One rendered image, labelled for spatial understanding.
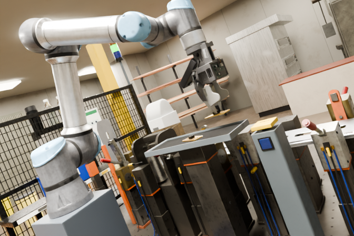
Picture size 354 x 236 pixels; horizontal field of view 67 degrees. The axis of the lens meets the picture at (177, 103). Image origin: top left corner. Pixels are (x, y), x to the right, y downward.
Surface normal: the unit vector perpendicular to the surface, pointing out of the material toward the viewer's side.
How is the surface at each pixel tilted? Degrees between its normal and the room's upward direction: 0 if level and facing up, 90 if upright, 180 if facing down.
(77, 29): 85
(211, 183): 90
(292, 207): 90
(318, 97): 90
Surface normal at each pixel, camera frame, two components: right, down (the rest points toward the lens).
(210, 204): -0.58, 0.26
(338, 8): -0.40, 0.25
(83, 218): 0.77, -0.28
